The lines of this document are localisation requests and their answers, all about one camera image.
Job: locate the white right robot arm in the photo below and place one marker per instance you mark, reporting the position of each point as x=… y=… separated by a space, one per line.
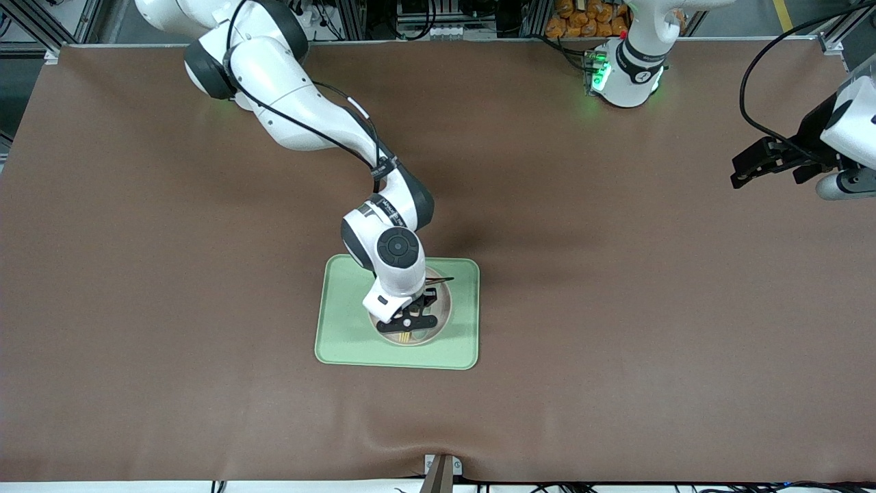
x=294 y=103

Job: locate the beige round plate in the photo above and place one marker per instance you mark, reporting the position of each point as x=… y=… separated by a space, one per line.
x=443 y=311

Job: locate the yellow plastic fork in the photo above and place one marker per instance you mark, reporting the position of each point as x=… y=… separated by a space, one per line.
x=404 y=337

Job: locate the pile of orange round items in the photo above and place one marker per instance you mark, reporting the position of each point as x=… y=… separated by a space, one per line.
x=582 y=20

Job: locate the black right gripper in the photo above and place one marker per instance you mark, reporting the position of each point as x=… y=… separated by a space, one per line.
x=429 y=299

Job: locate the brown table mat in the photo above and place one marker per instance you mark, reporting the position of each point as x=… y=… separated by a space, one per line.
x=205 y=308

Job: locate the white terminal strip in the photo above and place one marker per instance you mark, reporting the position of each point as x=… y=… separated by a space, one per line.
x=431 y=31

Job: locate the metal table edge bracket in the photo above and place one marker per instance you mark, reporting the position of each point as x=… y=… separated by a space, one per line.
x=441 y=476

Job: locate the light green rectangular tray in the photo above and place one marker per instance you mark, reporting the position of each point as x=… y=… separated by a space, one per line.
x=342 y=329

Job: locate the grey-green plastic spoon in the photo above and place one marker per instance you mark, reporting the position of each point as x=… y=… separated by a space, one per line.
x=421 y=335

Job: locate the aluminium extrusion frame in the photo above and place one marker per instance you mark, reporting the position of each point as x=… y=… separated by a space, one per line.
x=352 y=20

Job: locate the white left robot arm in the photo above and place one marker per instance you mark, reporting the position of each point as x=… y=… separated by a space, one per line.
x=636 y=68

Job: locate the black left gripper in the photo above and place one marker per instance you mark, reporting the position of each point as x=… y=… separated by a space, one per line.
x=812 y=136

